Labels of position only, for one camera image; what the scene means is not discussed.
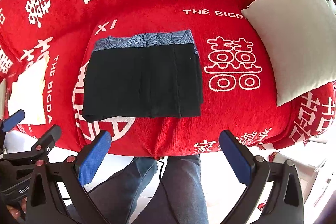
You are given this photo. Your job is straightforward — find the black pants with blue stripe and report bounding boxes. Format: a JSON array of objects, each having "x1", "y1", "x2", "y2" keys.
[{"x1": 82, "y1": 30, "x2": 203, "y2": 122}]

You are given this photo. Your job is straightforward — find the person's left hand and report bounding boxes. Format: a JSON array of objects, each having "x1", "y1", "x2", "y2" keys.
[{"x1": 6, "y1": 197, "x2": 27, "y2": 222}]

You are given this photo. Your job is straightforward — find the white folded cloth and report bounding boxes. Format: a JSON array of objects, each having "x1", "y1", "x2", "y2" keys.
[{"x1": 7, "y1": 55, "x2": 50, "y2": 125}]

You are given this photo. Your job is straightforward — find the small grey cushion left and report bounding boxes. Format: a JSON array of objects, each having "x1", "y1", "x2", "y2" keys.
[{"x1": 0, "y1": 79, "x2": 6, "y2": 120}]

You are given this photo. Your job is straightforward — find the person's legs in jeans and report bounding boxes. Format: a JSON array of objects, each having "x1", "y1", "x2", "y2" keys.
[{"x1": 89, "y1": 155, "x2": 209, "y2": 223}]

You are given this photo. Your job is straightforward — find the red sofa cover with characters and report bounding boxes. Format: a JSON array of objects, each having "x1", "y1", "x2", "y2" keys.
[{"x1": 1, "y1": 0, "x2": 335, "y2": 159}]

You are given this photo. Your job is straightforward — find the grey throw pillow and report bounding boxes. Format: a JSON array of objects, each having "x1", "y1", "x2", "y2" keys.
[{"x1": 242, "y1": 0, "x2": 335, "y2": 106}]

